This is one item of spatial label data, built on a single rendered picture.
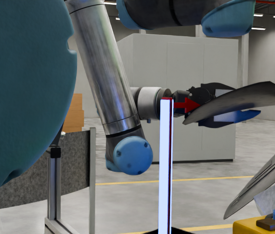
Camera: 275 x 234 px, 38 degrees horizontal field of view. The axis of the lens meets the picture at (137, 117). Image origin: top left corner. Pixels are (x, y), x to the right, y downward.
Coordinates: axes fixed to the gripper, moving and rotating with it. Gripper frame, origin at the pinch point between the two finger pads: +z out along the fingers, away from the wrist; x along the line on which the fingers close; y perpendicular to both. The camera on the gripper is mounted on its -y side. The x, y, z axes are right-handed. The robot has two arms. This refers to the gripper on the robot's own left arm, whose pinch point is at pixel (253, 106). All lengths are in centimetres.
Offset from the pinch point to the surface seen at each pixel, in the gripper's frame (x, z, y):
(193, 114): 2.8, -8.9, -11.0
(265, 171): 13.5, 1.3, 15.5
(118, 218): 90, -160, 273
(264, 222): 14.2, 7.5, -41.8
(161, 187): 14.9, -9.9, -22.5
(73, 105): -44, -469, 649
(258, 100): -0.2, 2.2, -10.7
